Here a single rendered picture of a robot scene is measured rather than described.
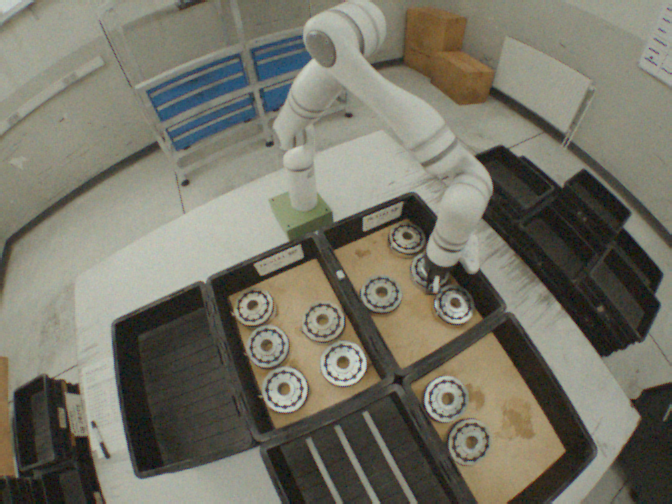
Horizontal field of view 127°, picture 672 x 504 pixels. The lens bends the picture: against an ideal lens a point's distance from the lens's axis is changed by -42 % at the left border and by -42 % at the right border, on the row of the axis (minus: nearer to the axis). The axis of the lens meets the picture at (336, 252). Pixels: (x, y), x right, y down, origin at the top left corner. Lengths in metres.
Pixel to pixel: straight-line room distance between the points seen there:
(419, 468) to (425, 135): 0.64
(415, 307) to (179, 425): 0.65
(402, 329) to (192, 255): 0.77
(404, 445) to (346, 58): 0.71
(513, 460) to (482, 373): 0.22
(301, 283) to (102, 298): 0.85
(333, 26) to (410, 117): 0.16
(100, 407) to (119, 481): 0.25
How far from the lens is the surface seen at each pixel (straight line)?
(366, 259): 0.77
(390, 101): 0.41
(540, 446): 0.80
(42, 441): 1.79
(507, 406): 0.75
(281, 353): 0.67
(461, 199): 0.44
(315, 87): 0.56
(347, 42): 0.41
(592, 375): 1.10
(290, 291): 0.75
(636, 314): 1.73
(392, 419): 0.67
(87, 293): 1.38
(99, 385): 1.17
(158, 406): 0.83
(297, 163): 0.84
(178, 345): 0.82
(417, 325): 0.71
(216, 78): 2.31
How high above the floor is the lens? 1.49
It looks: 58 degrees down
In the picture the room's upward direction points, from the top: 7 degrees counter-clockwise
